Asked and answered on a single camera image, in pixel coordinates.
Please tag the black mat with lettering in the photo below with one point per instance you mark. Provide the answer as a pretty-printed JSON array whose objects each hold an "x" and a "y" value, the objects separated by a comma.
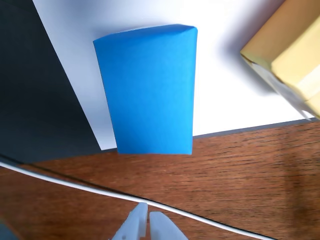
[{"x": 37, "y": 100}]

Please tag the white sheet marked home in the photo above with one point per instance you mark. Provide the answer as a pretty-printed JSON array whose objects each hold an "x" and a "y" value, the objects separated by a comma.
[{"x": 220, "y": 100}]

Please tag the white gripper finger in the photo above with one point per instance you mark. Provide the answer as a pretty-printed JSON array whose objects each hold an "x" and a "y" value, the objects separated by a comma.
[
  {"x": 135, "y": 225},
  {"x": 162, "y": 230}
]

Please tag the yellow paper box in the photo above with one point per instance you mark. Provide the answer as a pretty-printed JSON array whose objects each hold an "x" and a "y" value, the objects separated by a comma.
[{"x": 295, "y": 62}]

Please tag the blue paper box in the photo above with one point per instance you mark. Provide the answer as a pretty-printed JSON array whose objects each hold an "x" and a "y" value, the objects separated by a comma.
[{"x": 150, "y": 95}]

